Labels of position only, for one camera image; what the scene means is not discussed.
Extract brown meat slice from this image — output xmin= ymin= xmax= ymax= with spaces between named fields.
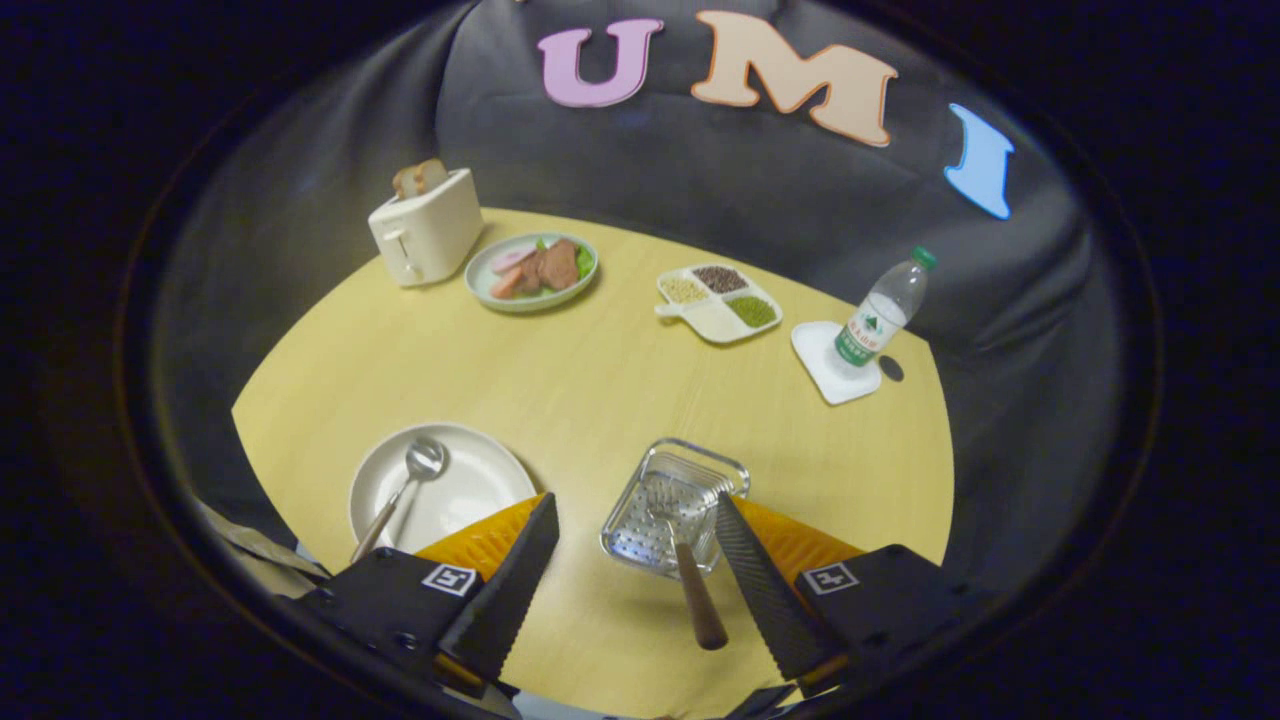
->
xmin=520 ymin=238 xmax=581 ymax=293

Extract large white plate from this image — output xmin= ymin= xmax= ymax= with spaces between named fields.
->
xmin=348 ymin=422 xmax=538 ymax=556

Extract brown cardboard pieces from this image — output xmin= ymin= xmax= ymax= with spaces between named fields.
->
xmin=195 ymin=500 xmax=331 ymax=601

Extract clear water bottle green cap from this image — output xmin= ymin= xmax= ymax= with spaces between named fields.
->
xmin=834 ymin=246 xmax=939 ymax=369

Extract white divided bean dish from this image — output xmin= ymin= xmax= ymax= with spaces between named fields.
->
xmin=655 ymin=263 xmax=784 ymax=345

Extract metal wire cutlery basket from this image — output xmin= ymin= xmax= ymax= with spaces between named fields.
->
xmin=600 ymin=438 xmax=751 ymax=581

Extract wooden handled metal spoon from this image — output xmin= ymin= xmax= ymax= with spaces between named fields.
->
xmin=350 ymin=436 xmax=449 ymax=564

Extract white toaster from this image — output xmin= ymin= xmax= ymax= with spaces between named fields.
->
xmin=367 ymin=168 xmax=485 ymax=289

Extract white square coaster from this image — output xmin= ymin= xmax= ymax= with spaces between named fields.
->
xmin=791 ymin=320 xmax=883 ymax=406

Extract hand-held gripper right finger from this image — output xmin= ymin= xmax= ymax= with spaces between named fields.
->
xmin=714 ymin=492 xmax=991 ymax=701

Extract wooden handled metal fork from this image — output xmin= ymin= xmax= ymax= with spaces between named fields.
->
xmin=645 ymin=478 xmax=729 ymax=651

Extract pale green food plate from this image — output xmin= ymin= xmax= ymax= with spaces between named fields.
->
xmin=464 ymin=232 xmax=600 ymax=314

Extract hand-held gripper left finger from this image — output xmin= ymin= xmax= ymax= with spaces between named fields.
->
xmin=300 ymin=492 xmax=561 ymax=696

